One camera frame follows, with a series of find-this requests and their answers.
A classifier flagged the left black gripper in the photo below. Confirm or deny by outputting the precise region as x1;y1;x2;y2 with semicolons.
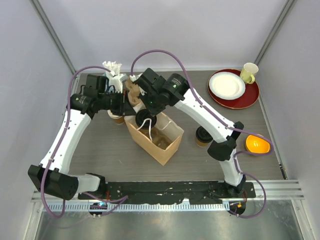
98;89;137;117

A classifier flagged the single cardboard cup carrier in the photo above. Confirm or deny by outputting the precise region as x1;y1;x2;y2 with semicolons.
139;127;173;150

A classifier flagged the brown paper bag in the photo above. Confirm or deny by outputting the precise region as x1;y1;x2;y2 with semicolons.
124;113;184;166

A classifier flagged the black coffee cup lid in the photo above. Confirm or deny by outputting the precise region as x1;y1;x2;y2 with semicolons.
195;126;213;144

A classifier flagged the brown paper cup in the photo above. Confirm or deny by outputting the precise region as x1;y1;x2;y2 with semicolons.
195;138;209;148

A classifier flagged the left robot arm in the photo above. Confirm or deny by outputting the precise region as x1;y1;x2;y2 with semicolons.
27;73;136;201

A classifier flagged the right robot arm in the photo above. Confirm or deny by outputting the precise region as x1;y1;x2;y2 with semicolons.
130;68;246;198

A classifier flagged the stack of paper cups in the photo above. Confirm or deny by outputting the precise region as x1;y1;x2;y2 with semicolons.
107;110;125;125

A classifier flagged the cardboard cup carrier stack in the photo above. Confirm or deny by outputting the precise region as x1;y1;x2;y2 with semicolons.
125;79;143;107

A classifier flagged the white paper plate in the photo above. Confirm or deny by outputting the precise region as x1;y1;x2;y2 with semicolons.
208;71;246;100

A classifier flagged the pale yellow mug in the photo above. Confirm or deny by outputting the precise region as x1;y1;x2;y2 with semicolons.
240;62;259;84

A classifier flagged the orange bowl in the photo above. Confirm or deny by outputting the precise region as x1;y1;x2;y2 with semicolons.
245;135;271;154

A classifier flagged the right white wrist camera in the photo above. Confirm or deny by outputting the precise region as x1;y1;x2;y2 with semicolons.
129;74;141;83

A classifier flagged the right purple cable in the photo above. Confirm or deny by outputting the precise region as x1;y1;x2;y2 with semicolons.
130;49;275;221

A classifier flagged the purple cable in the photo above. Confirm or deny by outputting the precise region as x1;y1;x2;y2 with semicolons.
40;65;130;220
130;49;275;221

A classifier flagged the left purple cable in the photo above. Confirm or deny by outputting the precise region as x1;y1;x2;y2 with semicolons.
40;65;130;220

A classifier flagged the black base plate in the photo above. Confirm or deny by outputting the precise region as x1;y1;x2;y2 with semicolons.
77;180;257;205

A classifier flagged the aluminium frame rail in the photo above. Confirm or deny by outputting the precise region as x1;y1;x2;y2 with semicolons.
45;180;305;215

